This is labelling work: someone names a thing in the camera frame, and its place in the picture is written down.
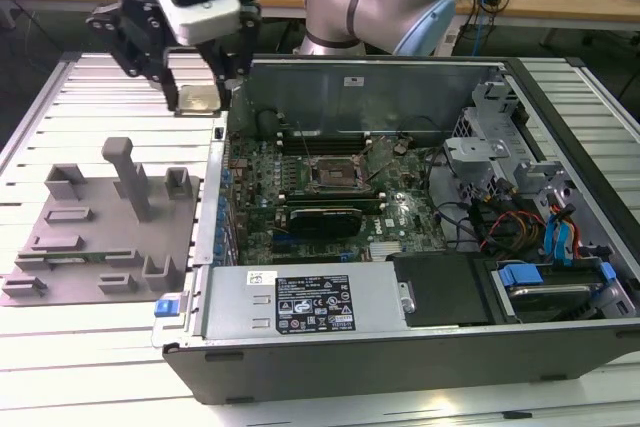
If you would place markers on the thin metal locking lever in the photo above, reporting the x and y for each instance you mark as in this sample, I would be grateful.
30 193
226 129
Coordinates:
380 170
305 141

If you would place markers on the silver CPU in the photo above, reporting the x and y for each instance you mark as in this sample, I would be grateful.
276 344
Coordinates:
199 99

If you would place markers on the green motherboard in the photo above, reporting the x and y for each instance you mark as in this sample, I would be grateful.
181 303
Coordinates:
415 182

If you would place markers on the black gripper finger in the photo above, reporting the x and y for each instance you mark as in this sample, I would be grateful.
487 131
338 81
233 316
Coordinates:
120 42
250 37

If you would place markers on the blue disk carrier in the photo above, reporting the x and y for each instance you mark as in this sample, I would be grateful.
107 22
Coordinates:
520 275

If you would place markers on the black cylindrical part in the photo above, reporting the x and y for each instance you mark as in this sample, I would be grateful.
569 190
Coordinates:
266 124

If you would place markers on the grey metal drive cage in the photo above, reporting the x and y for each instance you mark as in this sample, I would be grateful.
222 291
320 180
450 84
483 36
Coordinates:
470 147

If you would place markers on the black graphics card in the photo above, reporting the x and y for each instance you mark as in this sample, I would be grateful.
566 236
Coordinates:
325 219

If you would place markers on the black plastic shroud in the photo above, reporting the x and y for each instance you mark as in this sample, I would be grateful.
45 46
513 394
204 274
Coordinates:
440 292

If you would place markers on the black open PC case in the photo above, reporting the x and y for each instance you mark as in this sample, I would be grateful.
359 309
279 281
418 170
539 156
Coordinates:
350 372

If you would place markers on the dark hard disk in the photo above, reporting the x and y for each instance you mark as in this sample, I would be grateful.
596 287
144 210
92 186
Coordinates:
550 299

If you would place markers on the white case label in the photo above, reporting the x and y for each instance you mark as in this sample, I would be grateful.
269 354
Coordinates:
353 81

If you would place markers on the round coin battery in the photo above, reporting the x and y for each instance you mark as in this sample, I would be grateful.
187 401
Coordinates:
400 148

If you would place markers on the green RAM stick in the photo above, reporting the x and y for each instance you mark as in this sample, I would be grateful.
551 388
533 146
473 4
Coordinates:
75 260

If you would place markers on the silver power supply unit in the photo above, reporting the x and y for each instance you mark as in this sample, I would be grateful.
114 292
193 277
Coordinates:
230 297

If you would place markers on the silver chipset heatsink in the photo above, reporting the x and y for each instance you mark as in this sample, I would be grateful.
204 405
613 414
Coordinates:
385 250

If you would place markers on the black RAM slot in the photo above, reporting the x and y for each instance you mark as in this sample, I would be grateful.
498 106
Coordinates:
330 194
325 149
330 202
325 139

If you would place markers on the blue case latch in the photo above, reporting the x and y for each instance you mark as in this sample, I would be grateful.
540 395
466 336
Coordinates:
166 307

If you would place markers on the CPU socket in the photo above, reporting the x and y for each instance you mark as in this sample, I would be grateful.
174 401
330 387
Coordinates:
332 173

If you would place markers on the grey parts rack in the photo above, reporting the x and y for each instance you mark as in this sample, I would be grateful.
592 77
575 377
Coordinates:
125 247

